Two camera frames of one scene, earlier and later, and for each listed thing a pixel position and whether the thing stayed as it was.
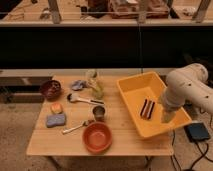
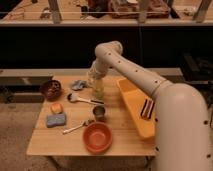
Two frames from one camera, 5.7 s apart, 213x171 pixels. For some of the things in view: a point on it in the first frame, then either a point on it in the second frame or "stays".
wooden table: [90, 115] stays
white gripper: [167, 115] to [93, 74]
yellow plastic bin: [142, 94] stays
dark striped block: [147, 109] stays
